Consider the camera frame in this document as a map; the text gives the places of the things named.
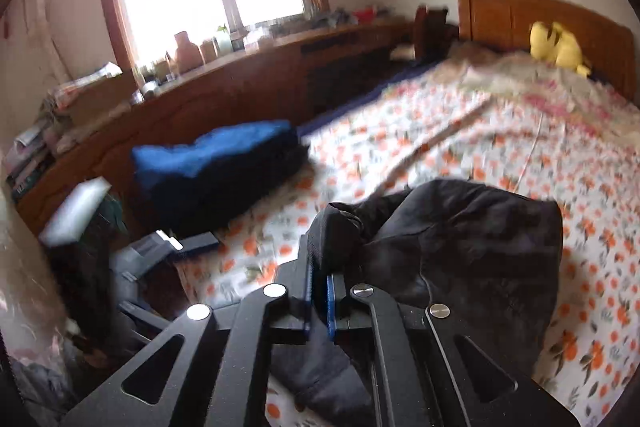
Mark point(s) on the long wooden desk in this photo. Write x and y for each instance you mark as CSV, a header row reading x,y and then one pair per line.
x,y
240,92

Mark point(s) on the grey cloth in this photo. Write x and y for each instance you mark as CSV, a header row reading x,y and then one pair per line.
x,y
40,387

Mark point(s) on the wooden headboard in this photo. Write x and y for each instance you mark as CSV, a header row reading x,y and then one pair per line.
x,y
495,17

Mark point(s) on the white box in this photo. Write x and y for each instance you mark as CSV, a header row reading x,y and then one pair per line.
x,y
75,212

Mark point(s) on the wooden chair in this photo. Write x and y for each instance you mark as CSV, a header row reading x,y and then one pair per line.
x,y
432,32

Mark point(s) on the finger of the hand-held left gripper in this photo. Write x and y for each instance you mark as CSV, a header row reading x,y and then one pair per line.
x,y
200,243

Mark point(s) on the brown vase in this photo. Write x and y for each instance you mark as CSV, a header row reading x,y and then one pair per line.
x,y
187,54

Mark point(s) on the floral pillow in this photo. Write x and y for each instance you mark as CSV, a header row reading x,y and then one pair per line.
x,y
500,77

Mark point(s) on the pile of books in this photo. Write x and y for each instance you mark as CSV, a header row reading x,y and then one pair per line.
x,y
30,162

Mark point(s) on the red container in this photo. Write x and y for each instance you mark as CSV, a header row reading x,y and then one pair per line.
x,y
365,15

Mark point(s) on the blue folded jacket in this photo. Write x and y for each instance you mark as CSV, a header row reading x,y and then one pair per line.
x,y
210,167

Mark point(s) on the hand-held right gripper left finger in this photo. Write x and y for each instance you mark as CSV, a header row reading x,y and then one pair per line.
x,y
306,307

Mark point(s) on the yellow plush toy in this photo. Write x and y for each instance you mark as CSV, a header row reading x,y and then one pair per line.
x,y
557,47

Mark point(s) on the beige jar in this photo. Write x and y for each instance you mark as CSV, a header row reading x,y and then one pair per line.
x,y
209,52

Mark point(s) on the green cap bottle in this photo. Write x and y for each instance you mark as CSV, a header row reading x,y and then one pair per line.
x,y
223,41

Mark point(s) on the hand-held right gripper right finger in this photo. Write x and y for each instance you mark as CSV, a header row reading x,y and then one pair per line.
x,y
330,307

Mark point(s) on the black jacket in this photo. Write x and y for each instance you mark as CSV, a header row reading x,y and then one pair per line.
x,y
450,247

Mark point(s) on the navy blue mattress cover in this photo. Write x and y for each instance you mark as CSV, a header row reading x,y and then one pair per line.
x,y
360,102

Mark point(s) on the orange print bedsheet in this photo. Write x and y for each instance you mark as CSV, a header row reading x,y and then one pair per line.
x,y
500,147

